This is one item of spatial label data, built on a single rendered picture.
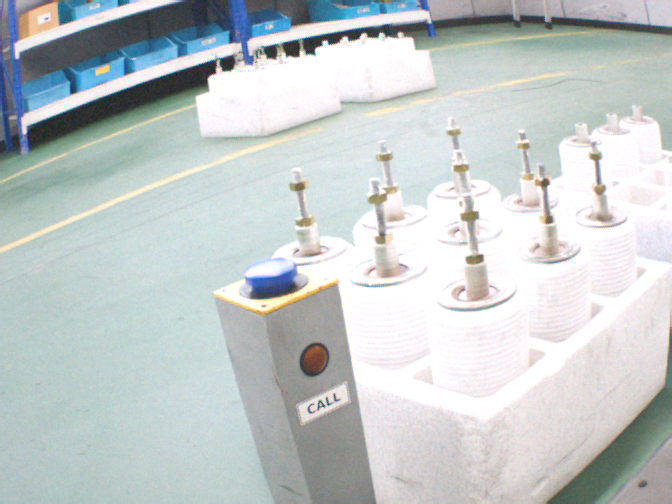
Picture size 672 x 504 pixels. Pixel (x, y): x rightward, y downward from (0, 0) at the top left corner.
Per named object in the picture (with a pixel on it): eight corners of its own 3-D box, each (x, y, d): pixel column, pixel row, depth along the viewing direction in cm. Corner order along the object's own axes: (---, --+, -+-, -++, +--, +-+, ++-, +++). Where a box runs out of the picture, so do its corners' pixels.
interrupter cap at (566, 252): (569, 236, 86) (569, 229, 85) (590, 258, 78) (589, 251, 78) (509, 248, 85) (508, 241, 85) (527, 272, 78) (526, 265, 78)
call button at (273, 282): (311, 287, 67) (306, 261, 66) (268, 306, 64) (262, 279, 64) (280, 278, 70) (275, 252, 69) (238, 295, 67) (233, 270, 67)
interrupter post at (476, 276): (460, 301, 75) (457, 265, 74) (472, 290, 77) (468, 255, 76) (484, 303, 74) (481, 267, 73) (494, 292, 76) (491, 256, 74)
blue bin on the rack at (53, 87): (12, 115, 497) (9, 89, 490) (54, 99, 518) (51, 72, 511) (27, 113, 458) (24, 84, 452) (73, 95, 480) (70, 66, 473)
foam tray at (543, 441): (665, 386, 95) (672, 263, 89) (484, 552, 73) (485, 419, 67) (477, 338, 125) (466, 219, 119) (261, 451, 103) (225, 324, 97)
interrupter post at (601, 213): (592, 223, 88) (589, 195, 87) (594, 216, 90) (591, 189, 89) (609, 223, 87) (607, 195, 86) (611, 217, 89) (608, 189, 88)
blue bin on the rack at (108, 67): (60, 96, 518) (57, 70, 511) (102, 80, 539) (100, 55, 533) (80, 92, 480) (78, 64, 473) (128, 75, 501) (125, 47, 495)
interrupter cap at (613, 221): (570, 230, 87) (569, 224, 87) (578, 209, 93) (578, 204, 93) (625, 231, 84) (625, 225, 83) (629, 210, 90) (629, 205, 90)
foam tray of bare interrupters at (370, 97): (436, 87, 361) (429, 50, 356) (372, 102, 338) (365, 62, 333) (375, 85, 390) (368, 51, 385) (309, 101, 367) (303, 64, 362)
